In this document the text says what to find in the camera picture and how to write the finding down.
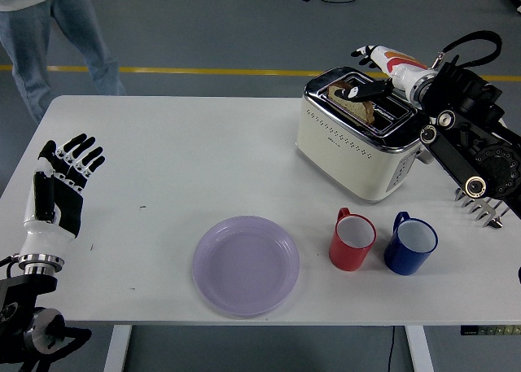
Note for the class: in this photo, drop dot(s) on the blue enamel mug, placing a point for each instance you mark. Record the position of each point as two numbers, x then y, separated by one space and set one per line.
401 262

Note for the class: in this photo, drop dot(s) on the black table control panel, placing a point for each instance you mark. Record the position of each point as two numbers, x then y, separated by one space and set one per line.
488 330

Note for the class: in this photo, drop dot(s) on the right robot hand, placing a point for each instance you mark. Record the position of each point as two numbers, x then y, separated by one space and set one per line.
401 68

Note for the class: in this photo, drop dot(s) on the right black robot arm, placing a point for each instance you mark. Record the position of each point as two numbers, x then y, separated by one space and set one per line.
468 123

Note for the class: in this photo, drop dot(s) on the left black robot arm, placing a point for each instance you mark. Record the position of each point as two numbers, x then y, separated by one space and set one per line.
24 307

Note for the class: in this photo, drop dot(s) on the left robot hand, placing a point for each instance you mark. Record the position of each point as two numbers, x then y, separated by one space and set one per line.
61 209

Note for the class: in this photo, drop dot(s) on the cream and chrome toaster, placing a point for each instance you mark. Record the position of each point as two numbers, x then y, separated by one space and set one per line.
346 160

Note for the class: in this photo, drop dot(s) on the white table leg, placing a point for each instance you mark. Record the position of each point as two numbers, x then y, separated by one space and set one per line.
117 347
419 347

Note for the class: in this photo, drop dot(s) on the red enamel mug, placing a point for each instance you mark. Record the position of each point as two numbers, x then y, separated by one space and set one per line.
346 256

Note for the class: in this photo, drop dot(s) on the bread slice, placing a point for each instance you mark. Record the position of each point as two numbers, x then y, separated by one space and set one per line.
362 111

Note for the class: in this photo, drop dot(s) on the yellow floor tape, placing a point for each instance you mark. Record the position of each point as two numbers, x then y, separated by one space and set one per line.
203 70

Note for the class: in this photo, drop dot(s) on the purple plate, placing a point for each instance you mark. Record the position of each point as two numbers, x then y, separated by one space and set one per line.
246 266

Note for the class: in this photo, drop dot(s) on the person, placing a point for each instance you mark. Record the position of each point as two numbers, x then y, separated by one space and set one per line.
24 42

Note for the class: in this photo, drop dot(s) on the metal toast rack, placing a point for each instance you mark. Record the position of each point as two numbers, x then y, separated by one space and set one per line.
484 215

